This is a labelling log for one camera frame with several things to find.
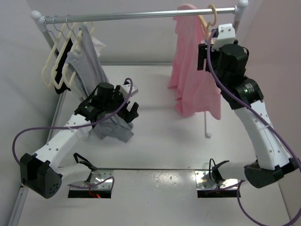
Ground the beige plastic hanger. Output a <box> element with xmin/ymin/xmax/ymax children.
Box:
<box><xmin>197</xmin><ymin>4</ymin><xmax>217</xmax><ymax>40</ymax></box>

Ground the pink t shirt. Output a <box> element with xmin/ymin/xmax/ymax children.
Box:
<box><xmin>168</xmin><ymin>15</ymin><xmax>221</xmax><ymax>120</ymax></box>

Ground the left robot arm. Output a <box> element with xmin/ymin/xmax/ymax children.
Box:
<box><xmin>19</xmin><ymin>78</ymin><xmax>139</xmax><ymax>199</ymax></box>

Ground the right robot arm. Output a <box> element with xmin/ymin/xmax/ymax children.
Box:
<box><xmin>198</xmin><ymin>42</ymin><xmax>298</xmax><ymax>188</ymax></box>

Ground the grey t shirt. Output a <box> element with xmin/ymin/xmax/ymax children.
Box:
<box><xmin>67</xmin><ymin>24</ymin><xmax>134</xmax><ymax>143</ymax></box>

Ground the cream hanger with grey shirt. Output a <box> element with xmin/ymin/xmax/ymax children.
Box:
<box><xmin>62</xmin><ymin>15</ymin><xmax>82</xmax><ymax>88</ymax></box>

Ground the white cloth on hanger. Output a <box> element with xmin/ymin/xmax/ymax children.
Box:
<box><xmin>92</xmin><ymin>36</ymin><xmax>106</xmax><ymax>57</ymax></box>

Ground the cream hanger outer left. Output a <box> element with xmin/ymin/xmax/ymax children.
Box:
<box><xmin>41</xmin><ymin>16</ymin><xmax>66</xmax><ymax>89</ymax></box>

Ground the cream hanger middle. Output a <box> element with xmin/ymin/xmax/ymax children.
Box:
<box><xmin>51</xmin><ymin>15</ymin><xmax>76</xmax><ymax>89</ymax></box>

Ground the white clothes rack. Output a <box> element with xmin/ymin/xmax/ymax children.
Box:
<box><xmin>30</xmin><ymin>0</ymin><xmax>249</xmax><ymax>138</ymax></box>

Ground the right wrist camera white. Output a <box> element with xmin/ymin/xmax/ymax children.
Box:
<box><xmin>211</xmin><ymin>24</ymin><xmax>236</xmax><ymax>52</ymax></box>

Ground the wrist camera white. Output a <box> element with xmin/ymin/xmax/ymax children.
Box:
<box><xmin>119</xmin><ymin>84</ymin><xmax>138</xmax><ymax>98</ymax></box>
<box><xmin>211</xmin><ymin>24</ymin><xmax>236</xmax><ymax>52</ymax></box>

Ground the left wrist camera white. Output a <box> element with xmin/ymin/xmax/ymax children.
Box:
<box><xmin>119</xmin><ymin>84</ymin><xmax>138</xmax><ymax>98</ymax></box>

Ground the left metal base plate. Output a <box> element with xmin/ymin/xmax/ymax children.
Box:
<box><xmin>69</xmin><ymin>170</ymin><xmax>115</xmax><ymax>191</ymax></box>

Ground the metal base plate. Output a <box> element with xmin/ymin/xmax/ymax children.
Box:
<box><xmin>195</xmin><ymin>170</ymin><xmax>239</xmax><ymax>191</ymax></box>
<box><xmin>69</xmin><ymin>170</ymin><xmax>115</xmax><ymax>191</ymax></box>

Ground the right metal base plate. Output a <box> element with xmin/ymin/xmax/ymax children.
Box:
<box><xmin>195</xmin><ymin>170</ymin><xmax>239</xmax><ymax>191</ymax></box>

